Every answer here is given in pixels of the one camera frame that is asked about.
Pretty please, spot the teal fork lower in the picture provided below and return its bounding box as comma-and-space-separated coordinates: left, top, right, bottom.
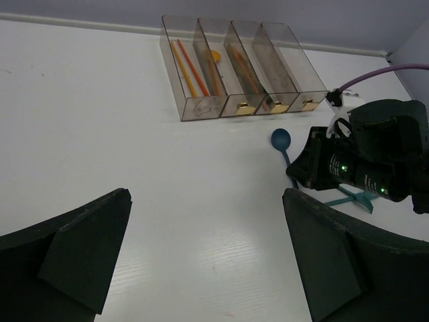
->
325, 193, 374, 213

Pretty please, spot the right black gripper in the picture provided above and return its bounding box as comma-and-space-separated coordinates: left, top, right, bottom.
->
286, 127, 357, 190

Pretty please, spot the teal fork upper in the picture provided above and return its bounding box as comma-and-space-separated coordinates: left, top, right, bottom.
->
337, 186, 359, 197

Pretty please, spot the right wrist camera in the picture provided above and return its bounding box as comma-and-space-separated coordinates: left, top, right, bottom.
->
326, 89, 365, 138

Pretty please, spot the orange chopstick short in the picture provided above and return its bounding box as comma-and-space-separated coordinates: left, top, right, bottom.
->
228, 44, 271, 111

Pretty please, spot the yellow orange spoon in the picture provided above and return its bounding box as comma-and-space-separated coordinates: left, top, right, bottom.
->
204, 50, 224, 96

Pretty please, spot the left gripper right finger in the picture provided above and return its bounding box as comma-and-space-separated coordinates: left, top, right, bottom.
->
282, 189, 428, 321

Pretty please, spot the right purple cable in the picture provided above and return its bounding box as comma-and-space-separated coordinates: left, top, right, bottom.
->
338, 63, 429, 93

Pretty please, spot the orange chopstick long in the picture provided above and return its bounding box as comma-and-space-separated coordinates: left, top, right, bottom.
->
177, 40, 210, 97

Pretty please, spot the blue spoon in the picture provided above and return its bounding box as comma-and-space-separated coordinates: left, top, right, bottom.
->
270, 127, 300, 191

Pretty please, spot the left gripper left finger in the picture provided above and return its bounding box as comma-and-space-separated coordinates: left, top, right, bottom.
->
1, 188, 131, 321

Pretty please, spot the yellow orange chopstick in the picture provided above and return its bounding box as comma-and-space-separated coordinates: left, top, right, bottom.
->
170, 40, 198, 97

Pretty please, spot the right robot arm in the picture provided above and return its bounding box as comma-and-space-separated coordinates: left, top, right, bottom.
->
286, 99, 428, 214

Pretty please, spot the teal fork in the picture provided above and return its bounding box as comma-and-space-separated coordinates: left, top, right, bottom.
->
337, 186, 359, 197
325, 193, 374, 213

